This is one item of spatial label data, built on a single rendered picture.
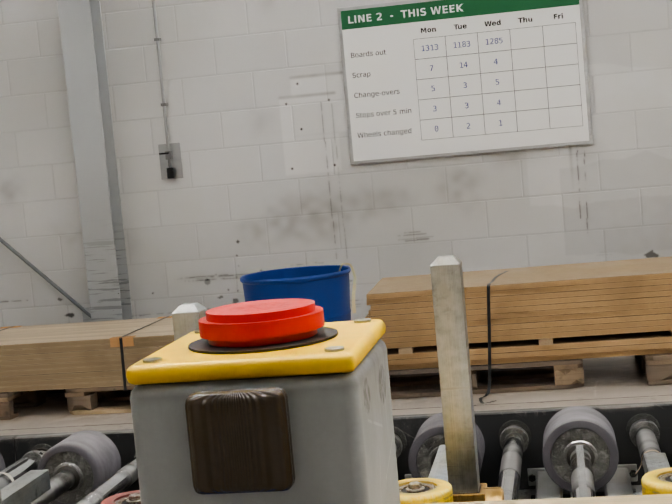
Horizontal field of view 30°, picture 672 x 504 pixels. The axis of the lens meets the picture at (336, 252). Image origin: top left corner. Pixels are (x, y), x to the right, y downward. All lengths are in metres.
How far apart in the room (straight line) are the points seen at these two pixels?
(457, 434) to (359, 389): 1.14
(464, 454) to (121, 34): 6.65
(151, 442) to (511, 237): 7.20
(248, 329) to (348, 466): 0.05
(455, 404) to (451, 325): 0.09
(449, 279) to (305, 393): 1.11
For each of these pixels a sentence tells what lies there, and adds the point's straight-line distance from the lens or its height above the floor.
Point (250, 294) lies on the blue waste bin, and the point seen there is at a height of 0.63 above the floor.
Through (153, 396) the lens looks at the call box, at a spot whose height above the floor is 1.21.
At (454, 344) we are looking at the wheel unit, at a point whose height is 1.04.
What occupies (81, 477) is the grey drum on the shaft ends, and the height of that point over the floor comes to 0.80.
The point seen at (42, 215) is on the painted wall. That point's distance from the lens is 8.19.
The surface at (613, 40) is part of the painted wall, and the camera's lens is 7.55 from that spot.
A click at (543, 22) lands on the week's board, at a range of 7.53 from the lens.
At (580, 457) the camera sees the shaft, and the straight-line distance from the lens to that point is 1.82.
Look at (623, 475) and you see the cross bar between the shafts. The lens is 2.01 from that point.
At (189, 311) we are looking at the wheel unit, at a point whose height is 1.10.
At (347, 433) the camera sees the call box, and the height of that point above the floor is 1.20.
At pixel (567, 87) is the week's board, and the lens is 7.51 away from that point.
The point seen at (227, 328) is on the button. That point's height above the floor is 1.23.
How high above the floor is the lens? 1.28
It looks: 5 degrees down
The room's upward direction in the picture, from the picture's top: 5 degrees counter-clockwise
